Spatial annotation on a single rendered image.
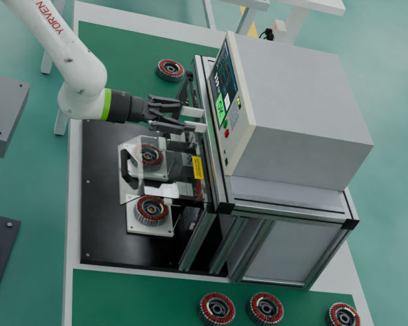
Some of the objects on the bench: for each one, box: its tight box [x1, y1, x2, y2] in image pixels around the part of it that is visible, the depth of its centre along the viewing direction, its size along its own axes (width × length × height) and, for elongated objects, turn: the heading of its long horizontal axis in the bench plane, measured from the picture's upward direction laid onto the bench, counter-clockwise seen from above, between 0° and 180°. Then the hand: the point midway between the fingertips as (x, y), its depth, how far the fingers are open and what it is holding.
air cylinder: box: [183, 206, 203, 231], centre depth 228 cm, size 5×8×6 cm
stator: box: [198, 292, 236, 326], centre depth 208 cm, size 11×11×4 cm
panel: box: [219, 213, 266, 277], centre depth 232 cm, size 1×66×30 cm, turn 169°
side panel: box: [229, 219, 352, 290], centre depth 214 cm, size 28×3×32 cm, turn 79°
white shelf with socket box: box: [259, 0, 346, 45], centre depth 300 cm, size 35×37×46 cm
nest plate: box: [126, 199, 174, 237], centre depth 225 cm, size 15×15×1 cm
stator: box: [157, 60, 184, 82], centre depth 286 cm, size 11×11×4 cm
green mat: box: [78, 20, 220, 135], centre depth 287 cm, size 94×61×1 cm, turn 79°
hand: (195, 119), depth 202 cm, fingers open, 6 cm apart
